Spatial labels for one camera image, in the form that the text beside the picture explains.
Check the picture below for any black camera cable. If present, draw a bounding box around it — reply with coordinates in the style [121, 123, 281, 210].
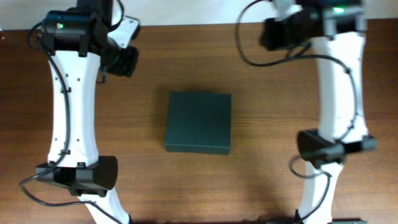
[19, 0, 125, 224]
[234, 0, 363, 224]

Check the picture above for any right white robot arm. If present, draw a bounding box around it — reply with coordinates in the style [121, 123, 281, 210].
[262, 1, 377, 223]

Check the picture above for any dark green lidded box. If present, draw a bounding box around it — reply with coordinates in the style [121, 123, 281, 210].
[164, 91, 232, 155]

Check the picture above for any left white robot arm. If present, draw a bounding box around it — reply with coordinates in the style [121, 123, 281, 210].
[34, 1, 140, 223]

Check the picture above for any right black camera cable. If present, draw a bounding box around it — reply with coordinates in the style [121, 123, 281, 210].
[234, 0, 363, 224]

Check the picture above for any left black camera cable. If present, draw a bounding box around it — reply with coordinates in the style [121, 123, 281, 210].
[19, 0, 125, 224]

